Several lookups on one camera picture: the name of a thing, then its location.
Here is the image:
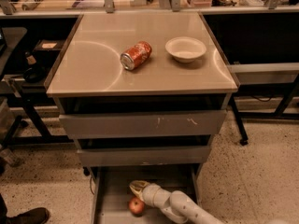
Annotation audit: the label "black headphones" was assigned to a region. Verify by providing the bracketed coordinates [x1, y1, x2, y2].
[23, 64, 46, 83]

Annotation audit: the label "red apple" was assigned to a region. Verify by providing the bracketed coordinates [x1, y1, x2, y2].
[128, 197, 145, 216]

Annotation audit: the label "black desk frame left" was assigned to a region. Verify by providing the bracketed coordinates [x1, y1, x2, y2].
[0, 27, 71, 147]

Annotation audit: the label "top grey drawer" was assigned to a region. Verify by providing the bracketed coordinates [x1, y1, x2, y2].
[59, 110, 226, 139]

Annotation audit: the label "open bottom grey drawer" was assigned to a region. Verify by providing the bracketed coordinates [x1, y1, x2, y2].
[91, 164, 200, 224]

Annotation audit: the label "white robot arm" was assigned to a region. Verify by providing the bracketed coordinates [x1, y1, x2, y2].
[129, 180, 224, 224]

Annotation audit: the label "grey drawer cabinet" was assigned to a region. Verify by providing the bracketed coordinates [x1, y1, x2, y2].
[43, 10, 241, 224]

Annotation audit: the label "dark shoe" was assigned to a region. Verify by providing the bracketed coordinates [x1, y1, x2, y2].
[6, 207, 50, 224]

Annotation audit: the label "white paper bowl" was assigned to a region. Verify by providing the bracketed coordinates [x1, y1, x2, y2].
[165, 36, 206, 63]

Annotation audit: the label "middle grey drawer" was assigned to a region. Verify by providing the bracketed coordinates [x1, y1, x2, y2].
[78, 146, 211, 167]

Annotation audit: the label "orange soda can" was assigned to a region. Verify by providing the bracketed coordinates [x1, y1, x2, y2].
[120, 41, 152, 71]

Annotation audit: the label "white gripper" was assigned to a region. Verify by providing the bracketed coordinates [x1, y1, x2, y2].
[130, 180, 171, 209]

